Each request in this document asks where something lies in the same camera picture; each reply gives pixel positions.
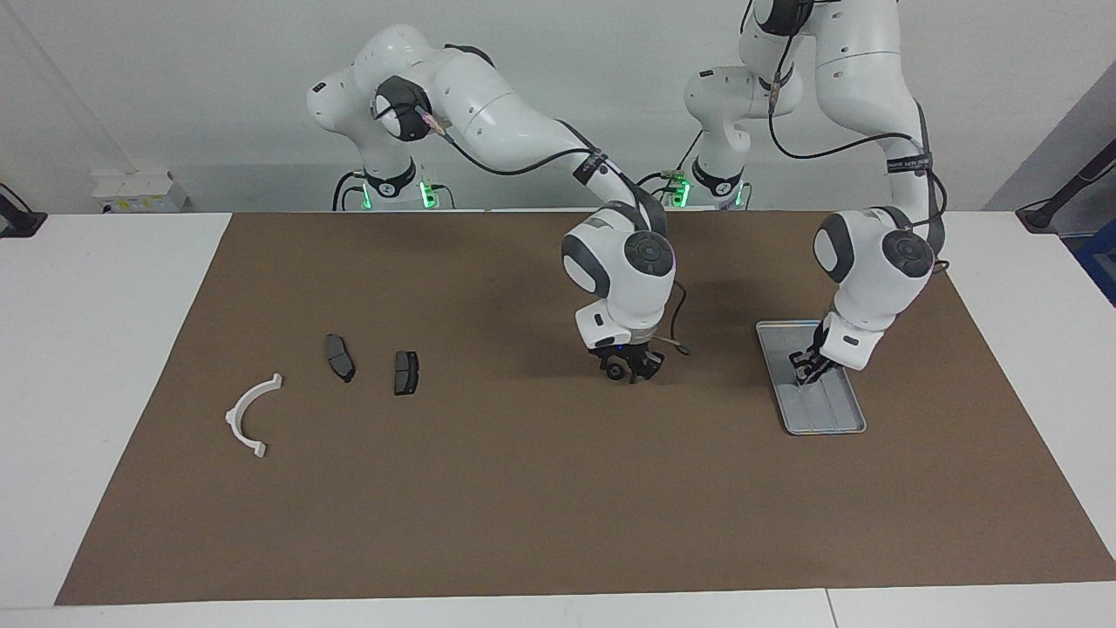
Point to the silver metal tray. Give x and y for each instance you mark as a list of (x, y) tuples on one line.
[(828, 414)]

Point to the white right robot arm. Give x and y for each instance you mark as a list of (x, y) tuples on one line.
[(506, 113)]

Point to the blue crate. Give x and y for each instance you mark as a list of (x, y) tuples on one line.
[(1100, 262)]

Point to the brown table mat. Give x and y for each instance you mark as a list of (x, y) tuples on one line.
[(523, 506)]

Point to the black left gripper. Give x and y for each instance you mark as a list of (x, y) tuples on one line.
[(813, 344)]

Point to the black stand clamp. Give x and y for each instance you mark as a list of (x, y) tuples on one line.
[(17, 222)]

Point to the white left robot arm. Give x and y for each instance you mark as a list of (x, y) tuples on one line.
[(872, 87)]

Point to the small dark grey brake pad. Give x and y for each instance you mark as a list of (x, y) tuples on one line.
[(405, 372)]

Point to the black stand with pole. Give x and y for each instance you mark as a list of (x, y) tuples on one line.
[(1042, 216)]

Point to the large black bearing gear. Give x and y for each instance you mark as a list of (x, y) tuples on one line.
[(617, 372)]

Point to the large dark grey brake pad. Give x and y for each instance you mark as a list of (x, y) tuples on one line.
[(340, 358)]

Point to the white power box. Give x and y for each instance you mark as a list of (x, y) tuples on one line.
[(139, 194)]

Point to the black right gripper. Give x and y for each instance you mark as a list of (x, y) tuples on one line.
[(621, 352)]

